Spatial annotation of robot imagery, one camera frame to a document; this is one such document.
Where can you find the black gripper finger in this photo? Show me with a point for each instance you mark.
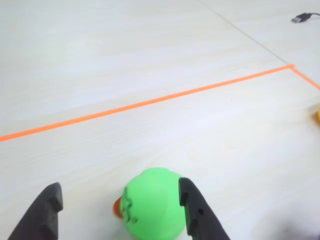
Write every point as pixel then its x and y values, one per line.
pixel 200 215
pixel 41 215

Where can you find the green rubber duck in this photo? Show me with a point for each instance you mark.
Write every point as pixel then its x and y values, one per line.
pixel 155 202

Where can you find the yellow rubber duck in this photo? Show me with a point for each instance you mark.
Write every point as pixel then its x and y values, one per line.
pixel 317 115

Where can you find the orange tape line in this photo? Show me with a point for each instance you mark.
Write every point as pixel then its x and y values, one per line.
pixel 160 99

